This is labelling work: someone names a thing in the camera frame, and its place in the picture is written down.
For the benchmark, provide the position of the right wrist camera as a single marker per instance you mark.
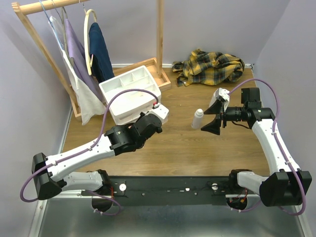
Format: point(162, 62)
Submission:
point(222, 95)

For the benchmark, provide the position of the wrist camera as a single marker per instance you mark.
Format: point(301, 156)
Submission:
point(160, 111)
point(222, 95)

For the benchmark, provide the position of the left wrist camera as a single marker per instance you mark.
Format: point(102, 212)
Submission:
point(160, 111)

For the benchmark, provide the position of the lavender hanging garment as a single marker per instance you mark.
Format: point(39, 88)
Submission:
point(76, 52)

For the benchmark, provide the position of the white hanging garment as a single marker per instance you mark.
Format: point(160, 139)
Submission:
point(88, 104)

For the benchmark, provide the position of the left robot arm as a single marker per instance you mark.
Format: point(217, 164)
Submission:
point(57, 173)

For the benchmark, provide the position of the tall white bottle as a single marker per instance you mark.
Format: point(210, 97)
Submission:
point(212, 101)

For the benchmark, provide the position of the white drawer organizer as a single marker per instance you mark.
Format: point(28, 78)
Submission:
point(130, 94)

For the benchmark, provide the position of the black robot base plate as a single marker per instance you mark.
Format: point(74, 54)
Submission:
point(173, 190)

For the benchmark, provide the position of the yellow plaid shirt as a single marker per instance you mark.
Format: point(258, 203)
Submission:
point(208, 68)

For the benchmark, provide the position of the short white bottle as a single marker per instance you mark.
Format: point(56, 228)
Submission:
point(197, 119)

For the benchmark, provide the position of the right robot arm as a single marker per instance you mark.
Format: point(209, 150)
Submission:
point(286, 184)

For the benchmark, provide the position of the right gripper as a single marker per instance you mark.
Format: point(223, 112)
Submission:
point(214, 126)

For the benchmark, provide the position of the navy blue hanging garment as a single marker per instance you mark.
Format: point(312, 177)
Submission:
point(101, 64)

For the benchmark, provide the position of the cream wooden hanger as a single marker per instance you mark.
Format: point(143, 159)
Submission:
point(88, 57)

